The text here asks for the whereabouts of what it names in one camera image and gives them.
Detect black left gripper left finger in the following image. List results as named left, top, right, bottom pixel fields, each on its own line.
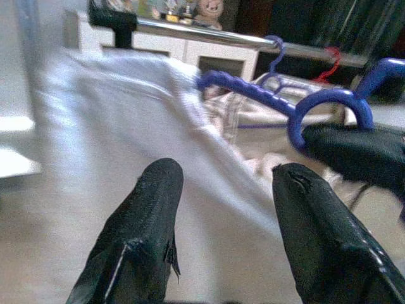
left=65, top=157, right=185, bottom=304

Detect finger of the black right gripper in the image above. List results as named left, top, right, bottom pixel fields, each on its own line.
left=301, top=123, right=405, bottom=200

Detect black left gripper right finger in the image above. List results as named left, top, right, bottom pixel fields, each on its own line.
left=271, top=162, right=405, bottom=304

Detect white shirt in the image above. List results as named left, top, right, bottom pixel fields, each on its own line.
left=30, top=47, right=282, bottom=235

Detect blue plastic hanger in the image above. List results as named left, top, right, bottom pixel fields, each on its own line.
left=196, top=58, right=405, bottom=150
left=254, top=34, right=304, bottom=96

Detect red plastic hanger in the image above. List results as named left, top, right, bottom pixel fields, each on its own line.
left=315, top=46, right=343, bottom=84

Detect silver clothes rack rod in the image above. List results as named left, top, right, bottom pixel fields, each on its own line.
left=135, top=18, right=370, bottom=68

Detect white glass door cabinet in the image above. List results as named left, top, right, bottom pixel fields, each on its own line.
left=63, top=11, right=261, bottom=84

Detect beige plush toy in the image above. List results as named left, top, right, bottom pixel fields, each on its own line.
left=194, top=0, right=224, bottom=31

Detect black clothes rack stand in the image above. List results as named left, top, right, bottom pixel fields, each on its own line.
left=87, top=0, right=139, bottom=49

